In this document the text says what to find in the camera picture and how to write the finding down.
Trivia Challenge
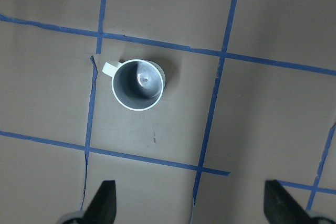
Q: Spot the brown paper table cover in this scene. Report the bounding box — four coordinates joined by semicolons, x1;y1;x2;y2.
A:
1;0;335;223

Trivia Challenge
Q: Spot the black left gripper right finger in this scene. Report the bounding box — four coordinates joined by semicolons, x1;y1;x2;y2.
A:
265;180;313;224

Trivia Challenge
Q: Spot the white plastic cup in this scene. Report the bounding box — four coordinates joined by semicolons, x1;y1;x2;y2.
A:
102;59;166;111

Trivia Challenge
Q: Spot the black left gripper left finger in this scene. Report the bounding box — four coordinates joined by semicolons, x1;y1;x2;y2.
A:
80;180;116;224

